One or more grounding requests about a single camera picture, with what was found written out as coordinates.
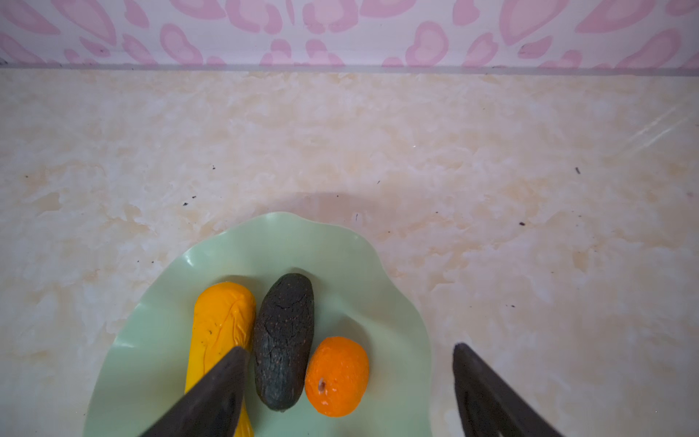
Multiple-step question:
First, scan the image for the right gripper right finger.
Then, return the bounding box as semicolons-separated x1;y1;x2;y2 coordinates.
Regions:
453;343;561;437

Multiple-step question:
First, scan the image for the yellow fake fruit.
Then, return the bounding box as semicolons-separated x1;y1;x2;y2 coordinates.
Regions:
184;281;258;437

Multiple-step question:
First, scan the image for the dark avocado fake fruit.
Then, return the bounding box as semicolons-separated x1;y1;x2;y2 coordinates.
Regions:
253;273;315;412

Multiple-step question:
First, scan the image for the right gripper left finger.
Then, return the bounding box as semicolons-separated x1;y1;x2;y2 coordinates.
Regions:
142;347;249;437

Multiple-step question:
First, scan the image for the light green wavy fruit bowl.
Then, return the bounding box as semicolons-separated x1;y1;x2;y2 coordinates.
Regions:
84;212;431;436

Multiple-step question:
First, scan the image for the small orange fake fruit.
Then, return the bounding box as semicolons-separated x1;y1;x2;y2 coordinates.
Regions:
305;336;370;418

